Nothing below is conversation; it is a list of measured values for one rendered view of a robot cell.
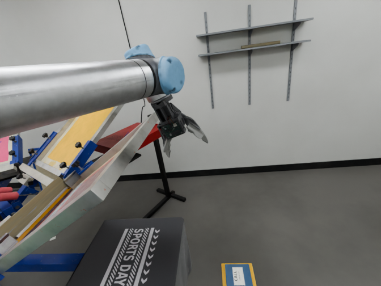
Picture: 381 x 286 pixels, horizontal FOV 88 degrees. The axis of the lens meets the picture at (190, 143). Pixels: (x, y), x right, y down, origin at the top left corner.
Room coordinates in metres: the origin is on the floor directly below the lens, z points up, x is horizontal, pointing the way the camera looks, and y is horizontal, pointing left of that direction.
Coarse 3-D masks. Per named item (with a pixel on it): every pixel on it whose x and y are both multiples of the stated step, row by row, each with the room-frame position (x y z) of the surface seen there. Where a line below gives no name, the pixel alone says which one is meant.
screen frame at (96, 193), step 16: (144, 128) 0.74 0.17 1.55; (128, 144) 0.58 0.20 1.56; (112, 160) 0.51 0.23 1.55; (128, 160) 0.52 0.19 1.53; (112, 176) 0.43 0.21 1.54; (96, 192) 0.36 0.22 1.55; (64, 208) 0.38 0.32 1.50; (80, 208) 0.36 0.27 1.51; (48, 224) 0.38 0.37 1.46; (64, 224) 0.37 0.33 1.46; (32, 240) 0.39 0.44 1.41; (16, 256) 0.40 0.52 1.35; (0, 272) 0.41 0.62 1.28
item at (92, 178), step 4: (100, 168) 0.88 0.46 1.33; (104, 168) 0.77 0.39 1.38; (96, 172) 0.85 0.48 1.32; (100, 172) 0.75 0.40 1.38; (92, 176) 0.81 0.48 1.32; (96, 176) 0.72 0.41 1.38; (88, 180) 0.79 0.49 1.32; (92, 180) 0.70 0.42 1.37; (84, 184) 0.77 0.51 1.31; (88, 184) 0.69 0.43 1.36; (80, 188) 0.76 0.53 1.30; (76, 192) 0.75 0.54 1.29; (72, 196) 0.73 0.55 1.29; (68, 200) 0.71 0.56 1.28; (48, 216) 0.73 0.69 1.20
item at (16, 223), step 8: (56, 184) 0.85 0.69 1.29; (64, 184) 0.87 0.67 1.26; (40, 192) 0.77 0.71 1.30; (48, 192) 0.79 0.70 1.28; (56, 192) 0.81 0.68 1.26; (32, 200) 0.72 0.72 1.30; (40, 200) 0.74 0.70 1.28; (48, 200) 0.76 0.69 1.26; (24, 208) 0.68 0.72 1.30; (32, 208) 0.69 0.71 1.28; (40, 208) 0.71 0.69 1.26; (16, 216) 0.63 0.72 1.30; (24, 216) 0.65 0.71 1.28; (32, 216) 0.66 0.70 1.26; (8, 224) 0.60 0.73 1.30; (16, 224) 0.61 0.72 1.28; (24, 224) 0.62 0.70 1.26; (0, 232) 0.56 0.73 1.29; (8, 232) 0.57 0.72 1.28; (16, 232) 0.59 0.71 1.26
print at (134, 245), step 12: (144, 228) 0.81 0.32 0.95; (156, 228) 0.80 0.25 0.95; (120, 240) 0.76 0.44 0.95; (132, 240) 0.75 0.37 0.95; (144, 240) 0.74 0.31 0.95; (156, 240) 0.73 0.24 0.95; (120, 252) 0.69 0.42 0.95; (132, 252) 0.68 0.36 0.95; (144, 252) 0.67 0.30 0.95; (108, 264) 0.63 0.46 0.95; (120, 264) 0.62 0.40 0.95; (132, 264) 0.61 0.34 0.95; (144, 264) 0.60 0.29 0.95; (108, 276) 0.57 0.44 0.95; (120, 276) 0.56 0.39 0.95; (132, 276) 0.56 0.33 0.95; (144, 276) 0.55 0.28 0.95
